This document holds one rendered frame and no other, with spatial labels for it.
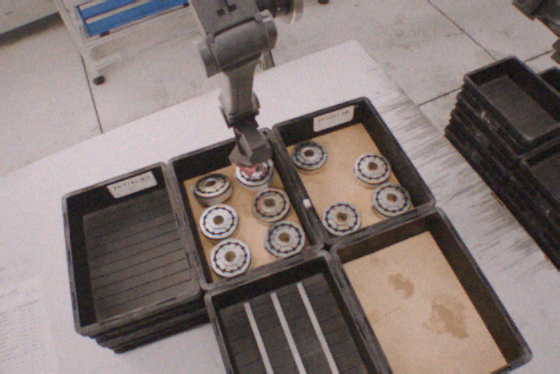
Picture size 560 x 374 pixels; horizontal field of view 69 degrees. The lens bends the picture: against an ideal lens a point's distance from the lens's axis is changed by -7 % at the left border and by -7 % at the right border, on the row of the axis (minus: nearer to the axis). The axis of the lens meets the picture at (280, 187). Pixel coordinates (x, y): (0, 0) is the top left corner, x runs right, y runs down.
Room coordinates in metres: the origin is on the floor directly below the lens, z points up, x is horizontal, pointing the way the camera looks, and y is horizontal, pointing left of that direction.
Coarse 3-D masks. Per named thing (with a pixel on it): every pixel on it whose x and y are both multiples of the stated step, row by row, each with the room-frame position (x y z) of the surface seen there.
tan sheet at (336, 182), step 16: (352, 128) 0.84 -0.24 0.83; (336, 144) 0.79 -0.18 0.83; (352, 144) 0.78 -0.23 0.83; (368, 144) 0.77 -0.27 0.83; (336, 160) 0.73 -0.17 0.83; (352, 160) 0.72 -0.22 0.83; (304, 176) 0.69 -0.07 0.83; (320, 176) 0.68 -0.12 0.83; (336, 176) 0.67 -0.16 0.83; (352, 176) 0.67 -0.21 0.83; (320, 192) 0.63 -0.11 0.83; (336, 192) 0.62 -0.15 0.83; (352, 192) 0.62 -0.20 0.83; (368, 192) 0.61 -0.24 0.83; (320, 208) 0.58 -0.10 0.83; (368, 208) 0.56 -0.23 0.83; (368, 224) 0.51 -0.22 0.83
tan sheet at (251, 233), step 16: (240, 192) 0.66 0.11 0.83; (256, 192) 0.65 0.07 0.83; (192, 208) 0.63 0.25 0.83; (240, 208) 0.61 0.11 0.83; (240, 224) 0.56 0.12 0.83; (256, 224) 0.55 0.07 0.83; (240, 240) 0.51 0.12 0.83; (256, 240) 0.51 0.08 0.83; (288, 240) 0.50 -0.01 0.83; (208, 256) 0.48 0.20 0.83; (256, 256) 0.46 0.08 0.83
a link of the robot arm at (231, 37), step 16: (192, 0) 0.49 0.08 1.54; (208, 0) 0.49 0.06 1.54; (224, 0) 0.50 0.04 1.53; (240, 0) 0.49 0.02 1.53; (208, 16) 0.48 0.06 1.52; (224, 16) 0.48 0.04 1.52; (240, 16) 0.48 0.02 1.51; (256, 16) 0.48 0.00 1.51; (208, 32) 0.46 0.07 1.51; (224, 32) 0.47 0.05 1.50; (240, 32) 0.47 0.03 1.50; (256, 32) 0.47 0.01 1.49; (224, 48) 0.45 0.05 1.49; (240, 48) 0.46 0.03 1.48; (256, 48) 0.46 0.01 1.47; (224, 64) 0.45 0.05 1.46
